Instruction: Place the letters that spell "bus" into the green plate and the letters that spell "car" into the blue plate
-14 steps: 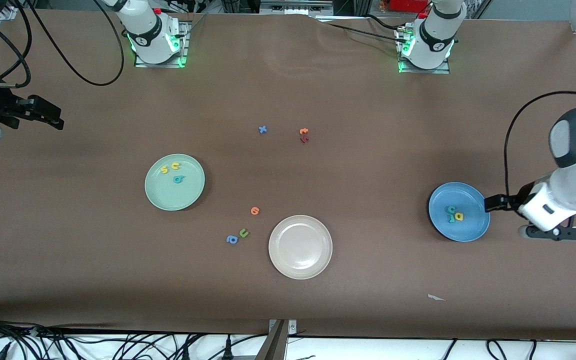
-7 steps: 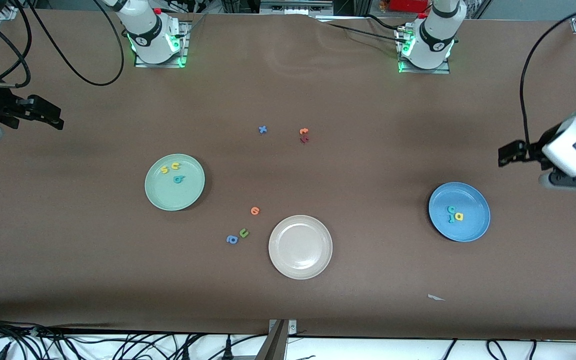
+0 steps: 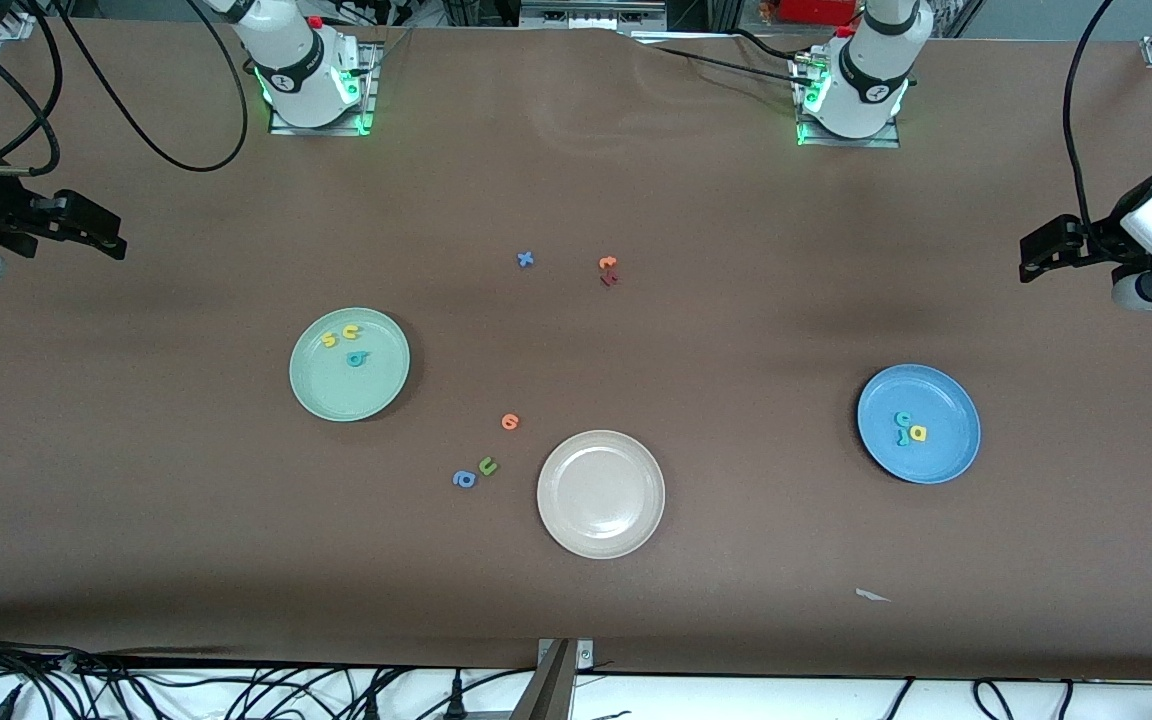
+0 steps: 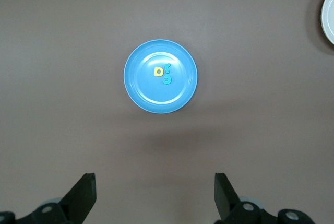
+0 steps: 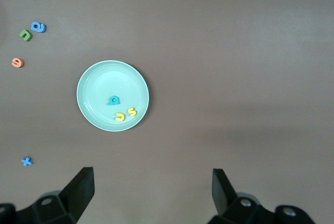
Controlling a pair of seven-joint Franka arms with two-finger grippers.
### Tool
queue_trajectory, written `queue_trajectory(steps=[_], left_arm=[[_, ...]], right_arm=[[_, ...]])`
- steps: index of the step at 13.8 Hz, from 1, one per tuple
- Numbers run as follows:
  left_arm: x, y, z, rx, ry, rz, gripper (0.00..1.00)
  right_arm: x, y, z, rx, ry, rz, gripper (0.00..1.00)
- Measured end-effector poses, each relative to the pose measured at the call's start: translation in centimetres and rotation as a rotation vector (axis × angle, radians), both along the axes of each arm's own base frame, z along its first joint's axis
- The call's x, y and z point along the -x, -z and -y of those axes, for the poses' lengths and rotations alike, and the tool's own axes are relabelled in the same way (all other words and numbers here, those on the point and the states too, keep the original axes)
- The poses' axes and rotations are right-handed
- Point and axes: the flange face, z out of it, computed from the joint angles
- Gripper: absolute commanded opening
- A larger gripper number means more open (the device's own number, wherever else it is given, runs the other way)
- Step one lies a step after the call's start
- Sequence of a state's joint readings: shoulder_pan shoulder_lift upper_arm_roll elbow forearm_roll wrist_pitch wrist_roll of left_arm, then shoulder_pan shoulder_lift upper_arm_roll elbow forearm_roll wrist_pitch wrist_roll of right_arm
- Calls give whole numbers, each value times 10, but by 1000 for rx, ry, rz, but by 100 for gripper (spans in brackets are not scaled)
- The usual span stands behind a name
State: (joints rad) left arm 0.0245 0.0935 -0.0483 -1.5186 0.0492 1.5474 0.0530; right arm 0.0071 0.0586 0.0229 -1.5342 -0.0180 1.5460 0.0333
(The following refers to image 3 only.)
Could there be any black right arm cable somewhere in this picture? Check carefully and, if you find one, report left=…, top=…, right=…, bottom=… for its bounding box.
left=0, top=0, right=250, bottom=181

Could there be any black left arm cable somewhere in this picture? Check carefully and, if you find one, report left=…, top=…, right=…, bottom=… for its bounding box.
left=1063, top=0, right=1119, bottom=241

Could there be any grey metal bar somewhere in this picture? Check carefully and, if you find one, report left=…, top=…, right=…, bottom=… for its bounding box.
left=508, top=640, right=579, bottom=720

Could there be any green plate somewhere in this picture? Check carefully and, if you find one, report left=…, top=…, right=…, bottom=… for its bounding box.
left=289, top=307, right=411, bottom=423

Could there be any black cable on table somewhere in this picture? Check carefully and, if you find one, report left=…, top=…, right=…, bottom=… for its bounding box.
left=636, top=38, right=812, bottom=91
left=731, top=28, right=817, bottom=65

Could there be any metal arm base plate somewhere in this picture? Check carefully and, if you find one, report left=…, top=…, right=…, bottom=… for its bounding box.
left=268, top=40, right=382, bottom=137
left=796, top=50, right=903, bottom=149

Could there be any blue plate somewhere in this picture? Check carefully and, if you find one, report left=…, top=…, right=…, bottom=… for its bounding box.
left=857, top=364, right=982, bottom=485

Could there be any red box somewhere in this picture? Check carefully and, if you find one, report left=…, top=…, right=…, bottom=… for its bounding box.
left=774, top=0, right=862, bottom=26

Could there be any brown paper table cover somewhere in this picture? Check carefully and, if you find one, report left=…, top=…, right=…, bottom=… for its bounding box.
left=0, top=15, right=1152, bottom=681

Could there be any grey metal device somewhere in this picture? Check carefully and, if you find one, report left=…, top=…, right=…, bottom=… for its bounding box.
left=519, top=0, right=669, bottom=31

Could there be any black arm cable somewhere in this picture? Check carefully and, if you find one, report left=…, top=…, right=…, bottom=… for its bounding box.
left=1063, top=0, right=1119, bottom=241
left=0, top=0, right=250, bottom=181

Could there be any beige plate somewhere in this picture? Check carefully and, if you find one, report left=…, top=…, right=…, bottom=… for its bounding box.
left=537, top=430, right=666, bottom=560

